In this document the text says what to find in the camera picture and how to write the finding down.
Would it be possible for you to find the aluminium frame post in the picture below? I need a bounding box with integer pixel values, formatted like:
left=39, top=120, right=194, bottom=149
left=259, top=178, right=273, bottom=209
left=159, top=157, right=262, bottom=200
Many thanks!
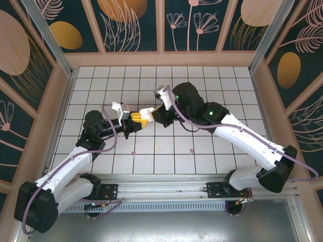
left=249, top=0, right=296, bottom=75
left=21, top=0, right=76, bottom=78

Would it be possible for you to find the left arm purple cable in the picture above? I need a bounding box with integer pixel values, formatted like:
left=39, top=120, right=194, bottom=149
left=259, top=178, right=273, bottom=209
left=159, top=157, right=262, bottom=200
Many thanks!
left=22, top=103, right=124, bottom=235

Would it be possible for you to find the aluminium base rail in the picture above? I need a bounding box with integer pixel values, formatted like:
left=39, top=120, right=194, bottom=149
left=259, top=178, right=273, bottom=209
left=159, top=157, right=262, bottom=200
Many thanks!
left=25, top=173, right=300, bottom=202

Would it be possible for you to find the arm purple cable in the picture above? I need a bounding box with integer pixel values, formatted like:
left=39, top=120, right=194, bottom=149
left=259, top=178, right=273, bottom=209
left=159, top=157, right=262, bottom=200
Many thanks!
left=164, top=85, right=319, bottom=202
left=22, top=103, right=124, bottom=235

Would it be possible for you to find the white earbud charging case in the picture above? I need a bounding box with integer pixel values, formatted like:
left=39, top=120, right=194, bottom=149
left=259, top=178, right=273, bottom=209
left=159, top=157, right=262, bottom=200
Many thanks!
left=139, top=107, right=155, bottom=119

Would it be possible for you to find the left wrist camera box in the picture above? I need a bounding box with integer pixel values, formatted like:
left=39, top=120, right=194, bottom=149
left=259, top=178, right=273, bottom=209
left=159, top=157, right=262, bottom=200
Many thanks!
left=111, top=101, right=131, bottom=127

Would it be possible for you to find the slotted grey cable duct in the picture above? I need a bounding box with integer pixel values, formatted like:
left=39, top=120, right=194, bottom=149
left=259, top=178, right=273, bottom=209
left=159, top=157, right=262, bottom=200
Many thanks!
left=58, top=200, right=229, bottom=214

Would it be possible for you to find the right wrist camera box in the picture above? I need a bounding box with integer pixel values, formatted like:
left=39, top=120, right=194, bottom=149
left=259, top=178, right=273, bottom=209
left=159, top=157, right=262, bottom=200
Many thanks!
left=153, top=85, right=175, bottom=111

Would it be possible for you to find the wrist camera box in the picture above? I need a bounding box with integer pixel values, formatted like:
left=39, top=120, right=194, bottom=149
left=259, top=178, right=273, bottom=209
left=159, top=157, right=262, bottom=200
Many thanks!
left=153, top=85, right=175, bottom=111
left=111, top=101, right=131, bottom=127

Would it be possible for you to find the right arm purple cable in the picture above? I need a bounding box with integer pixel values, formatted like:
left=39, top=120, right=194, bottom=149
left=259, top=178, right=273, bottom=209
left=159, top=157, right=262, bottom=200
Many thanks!
left=164, top=85, right=319, bottom=202

